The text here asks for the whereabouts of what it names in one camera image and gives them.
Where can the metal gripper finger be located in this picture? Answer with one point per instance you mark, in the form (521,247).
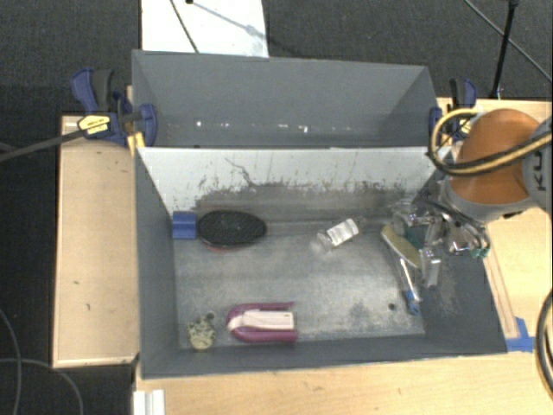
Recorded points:
(432,270)

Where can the white and blue toothbrush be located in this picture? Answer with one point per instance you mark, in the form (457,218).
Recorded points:
(409,285)

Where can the dark green block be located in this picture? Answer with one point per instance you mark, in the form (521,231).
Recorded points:
(415,236)

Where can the yellow flat sponge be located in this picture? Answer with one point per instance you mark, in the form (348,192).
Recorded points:
(399,242)

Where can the grey metal bin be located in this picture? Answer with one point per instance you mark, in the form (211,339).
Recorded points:
(328,283)

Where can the purple and white curved toy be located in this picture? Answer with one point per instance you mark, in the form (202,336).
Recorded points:
(263,321)

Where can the black oval brush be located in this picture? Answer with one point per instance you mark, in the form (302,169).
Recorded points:
(231,228)

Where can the small yellow-green toy animal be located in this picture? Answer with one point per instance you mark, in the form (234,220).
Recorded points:
(201,333)

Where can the blue block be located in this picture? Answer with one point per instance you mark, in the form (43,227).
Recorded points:
(183,226)

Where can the pale wood board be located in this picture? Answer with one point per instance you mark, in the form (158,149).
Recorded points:
(95,240)

